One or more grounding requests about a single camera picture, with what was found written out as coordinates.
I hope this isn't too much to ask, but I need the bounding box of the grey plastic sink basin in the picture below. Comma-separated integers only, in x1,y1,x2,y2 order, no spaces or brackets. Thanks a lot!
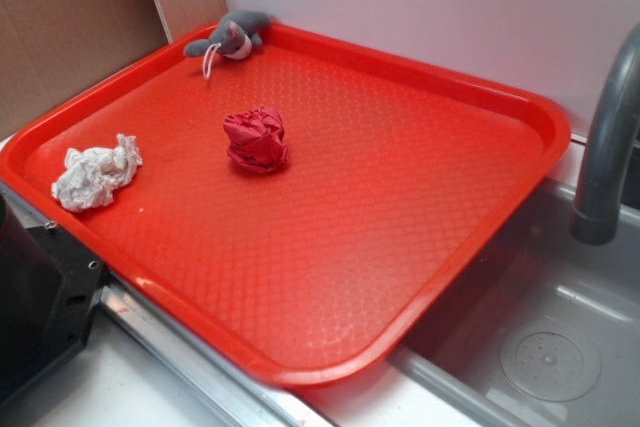
391,181,639,426

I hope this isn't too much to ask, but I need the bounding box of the grey plush mouse toy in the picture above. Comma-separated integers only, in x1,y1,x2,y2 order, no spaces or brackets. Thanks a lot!
183,10,271,80

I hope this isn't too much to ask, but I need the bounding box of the crumpled red paper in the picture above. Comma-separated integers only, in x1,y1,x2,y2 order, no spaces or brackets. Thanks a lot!
223,106,289,173

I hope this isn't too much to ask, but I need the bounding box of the white paper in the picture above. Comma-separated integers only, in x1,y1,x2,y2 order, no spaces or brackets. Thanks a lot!
51,134,143,213

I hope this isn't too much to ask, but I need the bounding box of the round sink drain cover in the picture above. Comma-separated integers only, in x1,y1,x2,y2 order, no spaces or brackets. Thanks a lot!
500,320,601,402

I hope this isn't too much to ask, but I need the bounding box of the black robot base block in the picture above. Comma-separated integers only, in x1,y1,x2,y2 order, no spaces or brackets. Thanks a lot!
1,199,107,409

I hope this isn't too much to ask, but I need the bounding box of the red plastic tray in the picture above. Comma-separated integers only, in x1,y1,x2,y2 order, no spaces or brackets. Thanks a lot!
1,24,570,387

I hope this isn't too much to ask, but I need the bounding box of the grey sink faucet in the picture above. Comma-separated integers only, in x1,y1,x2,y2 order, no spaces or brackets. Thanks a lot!
570,27,639,245

